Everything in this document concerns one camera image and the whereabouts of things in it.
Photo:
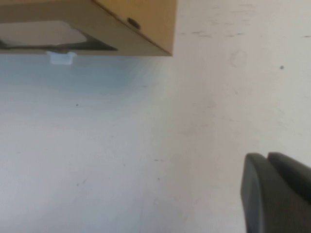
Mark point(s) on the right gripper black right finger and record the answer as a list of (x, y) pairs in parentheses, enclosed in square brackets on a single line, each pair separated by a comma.
[(294, 172)]

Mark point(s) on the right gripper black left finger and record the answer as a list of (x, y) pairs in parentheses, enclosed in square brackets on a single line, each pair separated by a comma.
[(264, 201)]

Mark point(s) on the windowed cardboard shoe box drawer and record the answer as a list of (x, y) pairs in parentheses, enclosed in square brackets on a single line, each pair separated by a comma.
[(145, 29)]

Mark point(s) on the white plastic pull tab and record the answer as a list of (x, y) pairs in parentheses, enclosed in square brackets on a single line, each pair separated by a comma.
[(60, 58)]

